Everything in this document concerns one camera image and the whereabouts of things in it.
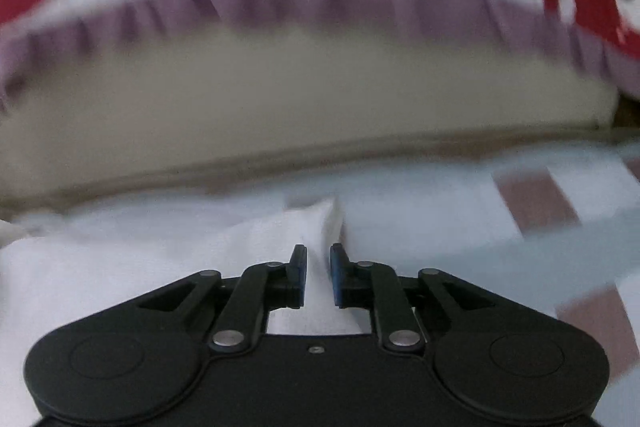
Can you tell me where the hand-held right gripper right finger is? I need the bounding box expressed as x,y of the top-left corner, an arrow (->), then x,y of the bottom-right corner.
329,242 -> 495,354

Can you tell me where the white knit garment green trim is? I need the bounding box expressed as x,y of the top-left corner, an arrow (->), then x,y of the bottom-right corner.
0,196 -> 401,427

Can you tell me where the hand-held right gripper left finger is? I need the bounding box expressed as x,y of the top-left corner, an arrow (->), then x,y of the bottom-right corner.
137,244 -> 308,354

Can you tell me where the beige mattress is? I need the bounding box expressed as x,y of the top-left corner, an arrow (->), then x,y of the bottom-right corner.
0,24 -> 622,210

